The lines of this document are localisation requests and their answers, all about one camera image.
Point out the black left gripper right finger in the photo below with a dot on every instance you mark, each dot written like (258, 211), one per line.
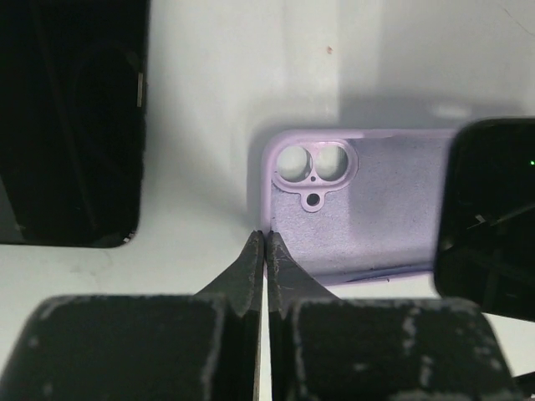
(327, 348)

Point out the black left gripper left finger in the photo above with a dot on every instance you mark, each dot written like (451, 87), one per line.
(203, 346)

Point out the lilac silicone phone case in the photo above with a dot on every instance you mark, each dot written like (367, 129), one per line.
(356, 204)

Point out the black smartphone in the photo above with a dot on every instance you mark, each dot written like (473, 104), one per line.
(485, 243)
(72, 121)

